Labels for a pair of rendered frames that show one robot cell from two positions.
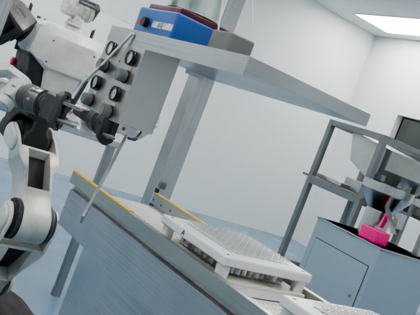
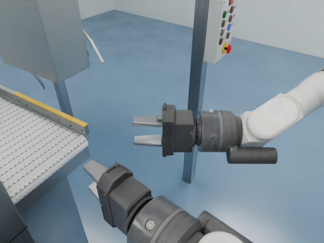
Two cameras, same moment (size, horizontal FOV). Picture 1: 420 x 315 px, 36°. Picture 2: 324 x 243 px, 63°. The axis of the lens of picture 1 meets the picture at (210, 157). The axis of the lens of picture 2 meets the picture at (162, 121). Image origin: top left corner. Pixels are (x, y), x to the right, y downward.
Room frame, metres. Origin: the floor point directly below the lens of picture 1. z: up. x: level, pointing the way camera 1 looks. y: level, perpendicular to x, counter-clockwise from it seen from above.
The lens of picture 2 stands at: (2.40, 0.32, 1.35)
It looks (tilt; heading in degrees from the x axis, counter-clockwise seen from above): 38 degrees down; 159
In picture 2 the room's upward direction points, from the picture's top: straight up
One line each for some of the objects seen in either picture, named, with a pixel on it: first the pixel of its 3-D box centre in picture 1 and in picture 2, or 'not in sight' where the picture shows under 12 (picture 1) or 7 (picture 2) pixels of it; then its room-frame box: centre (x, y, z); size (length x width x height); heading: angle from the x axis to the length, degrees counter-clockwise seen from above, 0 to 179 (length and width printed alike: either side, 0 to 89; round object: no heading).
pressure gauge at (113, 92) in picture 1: (115, 94); not in sight; (1.60, 0.28, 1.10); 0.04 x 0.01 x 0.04; 37
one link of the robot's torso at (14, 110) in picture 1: (26, 127); not in sight; (2.47, 0.70, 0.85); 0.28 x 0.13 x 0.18; 37
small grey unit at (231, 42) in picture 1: (227, 47); not in sight; (1.53, 0.05, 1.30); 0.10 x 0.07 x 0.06; 37
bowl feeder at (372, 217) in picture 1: (386, 214); not in sight; (4.44, -1.27, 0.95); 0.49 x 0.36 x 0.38; 32
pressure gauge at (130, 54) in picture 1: (130, 57); not in sight; (1.59, 0.27, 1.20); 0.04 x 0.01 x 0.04; 37
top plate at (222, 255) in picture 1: (235, 248); not in sight; (1.38, -0.12, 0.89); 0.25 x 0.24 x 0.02; 127
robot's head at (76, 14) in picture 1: (75, 12); not in sight; (2.40, 0.65, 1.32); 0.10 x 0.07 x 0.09; 127
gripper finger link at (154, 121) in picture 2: (73, 105); (147, 119); (1.98, 0.45, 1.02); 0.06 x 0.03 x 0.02; 69
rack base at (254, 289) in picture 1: (227, 269); not in sight; (1.38, -0.12, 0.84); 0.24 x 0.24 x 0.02; 37
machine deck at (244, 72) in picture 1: (227, 73); not in sight; (1.61, 0.03, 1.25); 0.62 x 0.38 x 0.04; 37
